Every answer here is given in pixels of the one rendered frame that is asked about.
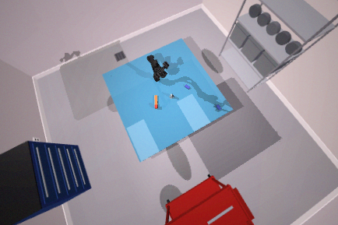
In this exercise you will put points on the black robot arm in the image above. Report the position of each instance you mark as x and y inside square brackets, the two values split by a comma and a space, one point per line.
[154, 65]

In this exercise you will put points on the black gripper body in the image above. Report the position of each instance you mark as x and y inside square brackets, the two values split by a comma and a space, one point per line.
[160, 69]

